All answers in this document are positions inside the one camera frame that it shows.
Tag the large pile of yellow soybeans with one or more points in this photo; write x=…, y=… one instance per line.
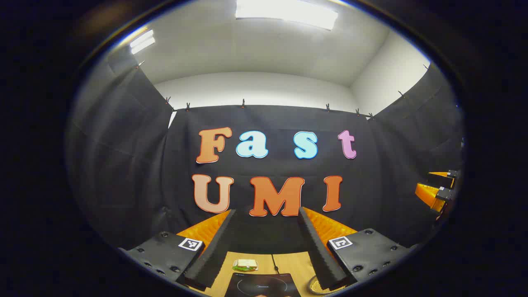
x=317, y=286

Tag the sandwich with lettuce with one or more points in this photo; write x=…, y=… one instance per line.
x=246, y=264

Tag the small rectangular ceiling light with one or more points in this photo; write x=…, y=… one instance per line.
x=142, y=41

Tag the stainless steel pot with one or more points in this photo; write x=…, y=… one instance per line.
x=310, y=284

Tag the black induction cooktop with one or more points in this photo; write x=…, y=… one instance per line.
x=264, y=286

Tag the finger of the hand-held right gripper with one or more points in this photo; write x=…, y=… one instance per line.
x=441, y=176
x=429, y=194

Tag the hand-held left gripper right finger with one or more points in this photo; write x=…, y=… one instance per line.
x=315, y=247

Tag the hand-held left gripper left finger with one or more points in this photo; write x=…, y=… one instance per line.
x=214, y=247

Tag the black backdrop cloth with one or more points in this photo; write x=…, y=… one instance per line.
x=123, y=165

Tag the row of black cloth clips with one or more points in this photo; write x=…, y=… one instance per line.
x=243, y=103

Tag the large rectangular ceiling light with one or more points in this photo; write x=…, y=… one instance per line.
x=288, y=12

